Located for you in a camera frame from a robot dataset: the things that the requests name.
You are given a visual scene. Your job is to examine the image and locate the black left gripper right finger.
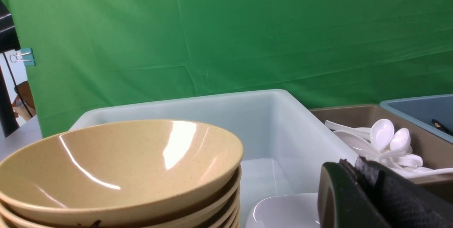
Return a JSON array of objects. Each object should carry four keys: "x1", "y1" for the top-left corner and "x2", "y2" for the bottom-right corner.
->
[{"x1": 354, "y1": 156, "x2": 452, "y2": 228}]

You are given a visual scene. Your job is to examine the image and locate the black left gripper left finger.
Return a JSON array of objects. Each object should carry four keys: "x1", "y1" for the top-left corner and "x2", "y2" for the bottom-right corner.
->
[{"x1": 317, "y1": 162, "x2": 391, "y2": 228}]

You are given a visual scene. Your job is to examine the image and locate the stack of white dishes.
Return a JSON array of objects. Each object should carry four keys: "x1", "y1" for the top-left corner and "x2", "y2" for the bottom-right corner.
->
[{"x1": 243, "y1": 193, "x2": 320, "y2": 228}]

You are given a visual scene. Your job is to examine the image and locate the pile of white spoons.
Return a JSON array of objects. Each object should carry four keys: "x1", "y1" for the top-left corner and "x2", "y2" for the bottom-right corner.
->
[{"x1": 324, "y1": 119, "x2": 452, "y2": 179}]

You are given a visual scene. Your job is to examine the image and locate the large white plastic tub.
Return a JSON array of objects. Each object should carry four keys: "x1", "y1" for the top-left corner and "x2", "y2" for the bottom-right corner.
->
[{"x1": 70, "y1": 90, "x2": 358, "y2": 227}]

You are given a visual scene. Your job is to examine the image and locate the blue plastic chopstick bin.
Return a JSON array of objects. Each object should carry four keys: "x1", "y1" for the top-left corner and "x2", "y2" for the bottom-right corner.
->
[{"x1": 380, "y1": 94, "x2": 453, "y2": 143}]

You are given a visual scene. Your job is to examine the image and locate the stack of tan bowls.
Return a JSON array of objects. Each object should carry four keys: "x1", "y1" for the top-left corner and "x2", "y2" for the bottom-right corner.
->
[{"x1": 1, "y1": 119, "x2": 244, "y2": 228}]

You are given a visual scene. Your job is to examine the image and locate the green backdrop cloth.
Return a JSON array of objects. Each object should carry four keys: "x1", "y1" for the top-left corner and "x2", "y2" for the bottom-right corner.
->
[{"x1": 1, "y1": 0, "x2": 453, "y2": 137}]

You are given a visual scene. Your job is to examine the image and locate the teal binder clip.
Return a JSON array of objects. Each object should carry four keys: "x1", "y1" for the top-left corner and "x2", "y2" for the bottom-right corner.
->
[{"x1": 9, "y1": 48, "x2": 36, "y2": 67}]

